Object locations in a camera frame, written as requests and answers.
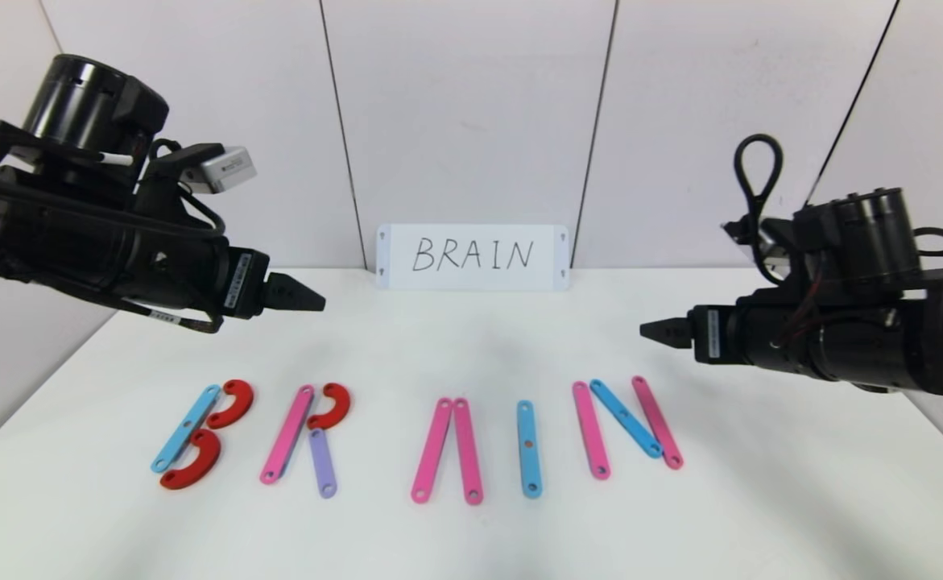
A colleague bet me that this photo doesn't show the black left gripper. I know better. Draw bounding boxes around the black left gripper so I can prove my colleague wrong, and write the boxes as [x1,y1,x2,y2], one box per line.
[122,211,327,325]

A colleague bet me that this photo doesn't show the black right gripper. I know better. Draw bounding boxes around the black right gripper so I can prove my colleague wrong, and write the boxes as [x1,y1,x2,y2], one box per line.
[639,304,809,375]

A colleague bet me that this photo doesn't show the pink bar with holes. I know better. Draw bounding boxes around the pink bar with holes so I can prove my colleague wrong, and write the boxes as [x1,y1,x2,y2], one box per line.
[411,397,454,505]
[572,381,613,482]
[259,385,316,486]
[631,375,685,471]
[452,397,485,506]

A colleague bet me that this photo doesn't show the short blue bar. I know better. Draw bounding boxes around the short blue bar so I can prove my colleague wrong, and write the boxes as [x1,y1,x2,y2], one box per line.
[589,379,665,460]

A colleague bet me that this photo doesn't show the small red half ring piece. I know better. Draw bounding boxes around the small red half ring piece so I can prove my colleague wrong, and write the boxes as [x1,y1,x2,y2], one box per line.
[307,383,353,430]

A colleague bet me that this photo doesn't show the short purple bar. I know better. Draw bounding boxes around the short purple bar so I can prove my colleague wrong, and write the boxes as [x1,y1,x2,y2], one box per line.
[308,428,338,499]

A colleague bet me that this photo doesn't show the white BRAIN sign card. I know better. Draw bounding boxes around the white BRAIN sign card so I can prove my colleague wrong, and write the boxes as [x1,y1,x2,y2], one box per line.
[376,225,569,291]

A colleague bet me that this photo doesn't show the long blue flat bar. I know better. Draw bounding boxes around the long blue flat bar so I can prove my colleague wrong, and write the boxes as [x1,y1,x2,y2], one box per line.
[150,384,222,474]

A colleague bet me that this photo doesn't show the blue bar with orange underside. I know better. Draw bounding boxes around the blue bar with orange underside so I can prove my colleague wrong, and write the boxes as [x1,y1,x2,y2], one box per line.
[516,400,544,499]

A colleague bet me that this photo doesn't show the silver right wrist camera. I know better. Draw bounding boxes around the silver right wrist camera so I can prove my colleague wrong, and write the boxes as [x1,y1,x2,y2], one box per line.
[722,219,796,281]

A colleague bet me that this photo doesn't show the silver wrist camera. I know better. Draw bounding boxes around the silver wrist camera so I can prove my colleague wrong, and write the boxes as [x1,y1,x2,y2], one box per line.
[184,145,259,195]
[722,219,796,281]

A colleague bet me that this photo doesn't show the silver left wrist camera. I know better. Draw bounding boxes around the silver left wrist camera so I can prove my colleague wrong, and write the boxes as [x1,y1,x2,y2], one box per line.
[184,145,259,195]

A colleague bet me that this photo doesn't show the black right arm cable loop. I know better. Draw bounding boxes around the black right arm cable loop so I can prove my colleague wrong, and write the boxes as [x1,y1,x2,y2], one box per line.
[733,133,786,242]

